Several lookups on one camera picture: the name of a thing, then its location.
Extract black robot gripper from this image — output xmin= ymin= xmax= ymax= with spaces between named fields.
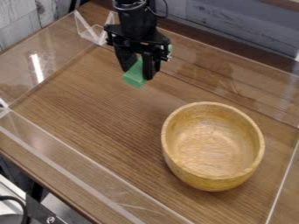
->
xmin=104 ymin=5 xmax=171 ymax=81

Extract green rectangular block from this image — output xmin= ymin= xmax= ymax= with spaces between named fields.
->
xmin=124 ymin=44 xmax=173 ymax=88

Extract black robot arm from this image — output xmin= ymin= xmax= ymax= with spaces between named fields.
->
xmin=104 ymin=0 xmax=171 ymax=81

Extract brown wooden bowl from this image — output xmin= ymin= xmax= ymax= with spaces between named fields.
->
xmin=161 ymin=101 xmax=265 ymax=192

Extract clear acrylic corner bracket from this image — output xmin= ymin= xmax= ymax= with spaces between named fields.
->
xmin=73 ymin=10 xmax=108 ymax=46

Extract clear acrylic tray wall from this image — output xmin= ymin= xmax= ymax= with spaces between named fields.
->
xmin=0 ymin=108 xmax=193 ymax=224

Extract black metal base plate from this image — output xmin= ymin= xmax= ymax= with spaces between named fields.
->
xmin=22 ymin=192 xmax=94 ymax=224

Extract black cable on floor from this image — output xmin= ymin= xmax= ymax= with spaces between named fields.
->
xmin=0 ymin=195 xmax=30 ymax=224

